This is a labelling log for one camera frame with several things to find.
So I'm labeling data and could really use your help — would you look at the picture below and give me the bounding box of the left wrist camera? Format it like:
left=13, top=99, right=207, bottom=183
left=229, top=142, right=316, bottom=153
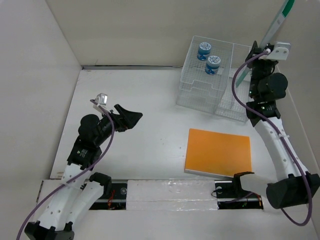
left=90, top=93, right=108, bottom=114

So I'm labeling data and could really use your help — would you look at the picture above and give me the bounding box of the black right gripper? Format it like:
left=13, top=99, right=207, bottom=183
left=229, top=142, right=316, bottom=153
left=245, top=40, right=274, bottom=99

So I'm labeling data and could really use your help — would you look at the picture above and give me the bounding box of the green notebook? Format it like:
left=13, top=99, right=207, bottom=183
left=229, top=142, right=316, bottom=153
left=232, top=0, right=295, bottom=88

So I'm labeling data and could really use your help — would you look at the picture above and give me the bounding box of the blue white jar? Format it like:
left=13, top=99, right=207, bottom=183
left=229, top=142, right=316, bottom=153
left=197, top=42, right=212, bottom=61
left=205, top=55, right=221, bottom=75

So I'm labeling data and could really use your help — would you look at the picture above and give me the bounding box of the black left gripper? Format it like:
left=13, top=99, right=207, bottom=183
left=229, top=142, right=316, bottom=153
left=94, top=104, right=142, bottom=146

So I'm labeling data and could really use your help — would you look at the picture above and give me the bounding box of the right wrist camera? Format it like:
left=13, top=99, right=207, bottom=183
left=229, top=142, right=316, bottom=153
left=260, top=41, right=292, bottom=61

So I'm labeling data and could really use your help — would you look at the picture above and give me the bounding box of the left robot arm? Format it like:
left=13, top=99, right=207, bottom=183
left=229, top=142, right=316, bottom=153
left=24, top=103, right=143, bottom=240

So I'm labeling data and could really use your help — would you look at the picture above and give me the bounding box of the orange notebook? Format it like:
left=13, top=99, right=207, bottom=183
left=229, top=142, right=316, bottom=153
left=184, top=128, right=252, bottom=178

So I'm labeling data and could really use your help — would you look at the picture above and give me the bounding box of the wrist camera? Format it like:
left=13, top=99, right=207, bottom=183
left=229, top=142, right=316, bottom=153
left=90, top=93, right=108, bottom=114
left=260, top=41, right=292, bottom=61

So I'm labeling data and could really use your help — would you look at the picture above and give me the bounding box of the white wire desk organizer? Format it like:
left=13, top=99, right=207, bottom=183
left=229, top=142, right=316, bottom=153
left=176, top=36, right=251, bottom=122

